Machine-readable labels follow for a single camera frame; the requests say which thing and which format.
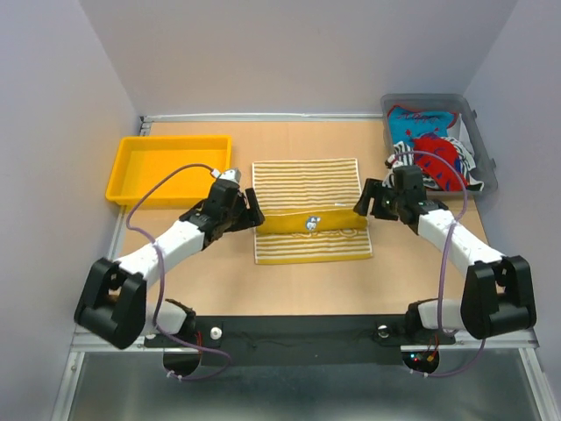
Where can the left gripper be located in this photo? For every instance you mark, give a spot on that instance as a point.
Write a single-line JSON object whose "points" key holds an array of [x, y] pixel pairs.
{"points": [[252, 217]]}

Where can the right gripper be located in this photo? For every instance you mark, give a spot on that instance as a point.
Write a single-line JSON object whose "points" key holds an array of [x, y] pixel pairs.
{"points": [[370, 189]]}

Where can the yellow striped towel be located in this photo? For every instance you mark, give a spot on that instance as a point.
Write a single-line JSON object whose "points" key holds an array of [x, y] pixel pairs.
{"points": [[308, 208]]}

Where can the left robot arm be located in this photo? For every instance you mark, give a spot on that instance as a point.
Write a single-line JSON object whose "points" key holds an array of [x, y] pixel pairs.
{"points": [[113, 304]]}

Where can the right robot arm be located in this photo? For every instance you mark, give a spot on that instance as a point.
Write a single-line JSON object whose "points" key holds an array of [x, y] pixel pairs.
{"points": [[498, 294]]}

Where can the black white striped towel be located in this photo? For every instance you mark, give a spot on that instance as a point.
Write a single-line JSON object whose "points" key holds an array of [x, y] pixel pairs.
{"points": [[406, 154]]}

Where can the turquoise red patterned towel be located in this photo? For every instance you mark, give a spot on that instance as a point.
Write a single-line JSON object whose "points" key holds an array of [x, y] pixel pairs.
{"points": [[405, 125]]}

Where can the red blue patterned towel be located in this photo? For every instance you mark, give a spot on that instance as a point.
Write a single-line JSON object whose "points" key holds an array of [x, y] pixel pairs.
{"points": [[439, 159]]}

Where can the grey plastic bin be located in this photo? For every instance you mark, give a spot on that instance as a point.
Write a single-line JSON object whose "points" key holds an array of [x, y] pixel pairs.
{"points": [[454, 103]]}

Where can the yellow plastic tray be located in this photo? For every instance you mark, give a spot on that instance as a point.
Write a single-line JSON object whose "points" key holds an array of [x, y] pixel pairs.
{"points": [[141, 162]]}

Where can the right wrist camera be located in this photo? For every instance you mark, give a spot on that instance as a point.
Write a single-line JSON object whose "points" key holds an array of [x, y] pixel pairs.
{"points": [[391, 165]]}

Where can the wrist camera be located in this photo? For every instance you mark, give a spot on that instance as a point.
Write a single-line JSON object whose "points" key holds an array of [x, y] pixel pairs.
{"points": [[391, 165], [231, 174]]}

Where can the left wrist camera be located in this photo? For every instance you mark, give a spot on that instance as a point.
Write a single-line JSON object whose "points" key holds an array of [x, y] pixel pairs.
{"points": [[231, 174]]}

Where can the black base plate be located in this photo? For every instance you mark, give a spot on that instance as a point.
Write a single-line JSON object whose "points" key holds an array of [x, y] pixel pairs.
{"points": [[313, 340]]}

